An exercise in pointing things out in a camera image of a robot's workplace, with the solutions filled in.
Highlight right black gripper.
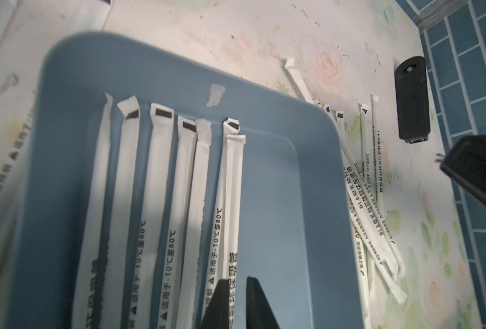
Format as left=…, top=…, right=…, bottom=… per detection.
left=439, top=135, right=486, bottom=207

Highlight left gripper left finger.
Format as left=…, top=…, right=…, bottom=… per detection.
left=200, top=279, right=230, bottom=329

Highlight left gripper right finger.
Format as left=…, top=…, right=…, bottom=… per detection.
left=246, top=276, right=279, bottom=329

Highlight blue plastic storage tray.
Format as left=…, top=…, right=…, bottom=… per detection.
left=5, top=32, right=363, bottom=328

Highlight right pile wrapped straws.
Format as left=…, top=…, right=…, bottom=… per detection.
left=285, top=58, right=407, bottom=328

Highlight pile wrapped straws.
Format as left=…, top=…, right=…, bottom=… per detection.
left=285, top=58, right=407, bottom=328
left=0, top=1, right=113, bottom=274

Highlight left pile wrapped straws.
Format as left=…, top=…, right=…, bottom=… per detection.
left=0, top=1, right=113, bottom=274

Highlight black and blue stapler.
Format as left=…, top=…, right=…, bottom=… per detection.
left=394, top=56, right=431, bottom=144

